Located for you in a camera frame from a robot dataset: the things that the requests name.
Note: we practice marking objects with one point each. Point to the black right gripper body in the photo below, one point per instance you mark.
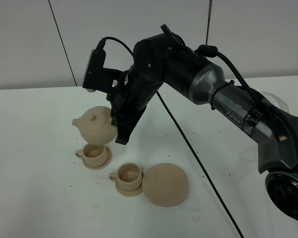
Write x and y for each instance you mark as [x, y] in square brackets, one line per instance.
[135, 88]

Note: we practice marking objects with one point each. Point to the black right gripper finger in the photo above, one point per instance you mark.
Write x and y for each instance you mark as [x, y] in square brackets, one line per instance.
[127, 114]

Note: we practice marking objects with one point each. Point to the beige teapot with lid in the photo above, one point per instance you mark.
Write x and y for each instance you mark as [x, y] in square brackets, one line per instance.
[95, 126]

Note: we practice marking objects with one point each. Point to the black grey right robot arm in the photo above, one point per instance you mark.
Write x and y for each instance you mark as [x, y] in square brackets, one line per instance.
[206, 76]

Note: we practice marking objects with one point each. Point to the large beige teapot saucer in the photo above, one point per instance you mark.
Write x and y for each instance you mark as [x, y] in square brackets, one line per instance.
[165, 184]

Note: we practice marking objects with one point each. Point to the beige far cup saucer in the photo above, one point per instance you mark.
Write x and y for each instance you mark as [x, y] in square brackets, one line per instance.
[104, 165]

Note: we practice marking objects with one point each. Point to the beige cup saucer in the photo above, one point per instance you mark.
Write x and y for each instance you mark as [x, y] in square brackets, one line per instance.
[121, 192]
[104, 165]

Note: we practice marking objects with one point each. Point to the beige far teacup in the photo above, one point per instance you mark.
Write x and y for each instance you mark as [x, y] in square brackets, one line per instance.
[93, 155]

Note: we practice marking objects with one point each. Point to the beige near cup saucer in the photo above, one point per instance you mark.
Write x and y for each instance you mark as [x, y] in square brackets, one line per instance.
[121, 192]

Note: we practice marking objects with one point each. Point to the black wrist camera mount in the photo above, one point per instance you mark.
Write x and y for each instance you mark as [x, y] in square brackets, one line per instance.
[99, 78]

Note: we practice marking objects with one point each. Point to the beige teacup with handle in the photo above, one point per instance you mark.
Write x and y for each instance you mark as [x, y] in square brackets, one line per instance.
[127, 167]

